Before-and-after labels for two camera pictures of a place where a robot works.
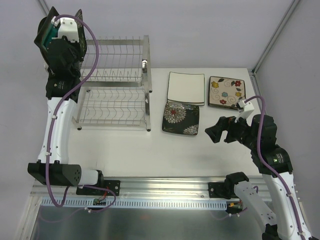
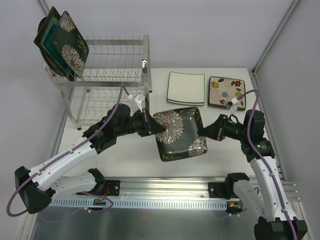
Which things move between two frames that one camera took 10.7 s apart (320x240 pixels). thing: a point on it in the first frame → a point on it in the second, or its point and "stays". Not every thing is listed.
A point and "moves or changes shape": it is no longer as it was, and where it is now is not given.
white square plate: (186, 88) stays
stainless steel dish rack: (119, 93) stays
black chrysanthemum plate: (181, 118) moves or changes shape
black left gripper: (81, 40) → (145, 124)
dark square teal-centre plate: (48, 31) stays
